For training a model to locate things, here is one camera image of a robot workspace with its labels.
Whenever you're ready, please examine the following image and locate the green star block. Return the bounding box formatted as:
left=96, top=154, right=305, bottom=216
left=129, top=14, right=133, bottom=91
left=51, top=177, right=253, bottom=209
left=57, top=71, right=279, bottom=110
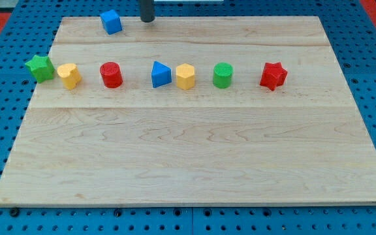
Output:
left=25, top=55, right=54, bottom=84

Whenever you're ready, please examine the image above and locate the green cylinder block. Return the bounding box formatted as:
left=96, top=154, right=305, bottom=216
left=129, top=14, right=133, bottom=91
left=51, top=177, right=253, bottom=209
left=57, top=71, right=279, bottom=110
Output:
left=213, top=62, right=234, bottom=89

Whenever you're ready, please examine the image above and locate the red cylinder block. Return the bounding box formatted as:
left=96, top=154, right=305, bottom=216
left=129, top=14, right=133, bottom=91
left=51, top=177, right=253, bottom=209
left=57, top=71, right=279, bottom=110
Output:
left=100, top=61, right=123, bottom=88

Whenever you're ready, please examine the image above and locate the blue triangle block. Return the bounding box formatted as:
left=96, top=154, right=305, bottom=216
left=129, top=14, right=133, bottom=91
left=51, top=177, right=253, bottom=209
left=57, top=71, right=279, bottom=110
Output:
left=151, top=61, right=172, bottom=88

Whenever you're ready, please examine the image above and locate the yellow hexagon block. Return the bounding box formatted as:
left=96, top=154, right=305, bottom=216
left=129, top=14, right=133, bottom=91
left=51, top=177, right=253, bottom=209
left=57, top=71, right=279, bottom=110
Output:
left=176, top=63, right=195, bottom=90

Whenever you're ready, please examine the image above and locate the light wooden board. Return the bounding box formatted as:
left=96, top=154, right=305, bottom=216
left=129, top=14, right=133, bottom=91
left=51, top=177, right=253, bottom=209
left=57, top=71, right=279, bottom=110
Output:
left=0, top=16, right=376, bottom=208

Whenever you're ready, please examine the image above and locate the blue cube block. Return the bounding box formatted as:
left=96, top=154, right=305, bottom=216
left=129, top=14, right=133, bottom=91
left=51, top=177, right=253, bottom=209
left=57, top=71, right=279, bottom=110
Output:
left=100, top=10, right=123, bottom=35

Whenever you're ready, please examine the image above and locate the yellow heart block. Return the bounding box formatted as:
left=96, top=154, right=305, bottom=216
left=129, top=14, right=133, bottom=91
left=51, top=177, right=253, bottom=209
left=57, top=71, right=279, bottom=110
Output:
left=57, top=63, right=82, bottom=90

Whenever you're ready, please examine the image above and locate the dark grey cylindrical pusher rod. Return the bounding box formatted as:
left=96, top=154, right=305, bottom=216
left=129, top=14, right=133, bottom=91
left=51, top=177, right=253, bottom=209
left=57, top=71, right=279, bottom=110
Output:
left=138, top=0, right=155, bottom=23

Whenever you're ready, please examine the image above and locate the red star block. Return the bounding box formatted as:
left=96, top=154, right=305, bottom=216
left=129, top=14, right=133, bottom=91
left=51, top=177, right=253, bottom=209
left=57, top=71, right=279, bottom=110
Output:
left=259, top=62, right=288, bottom=91

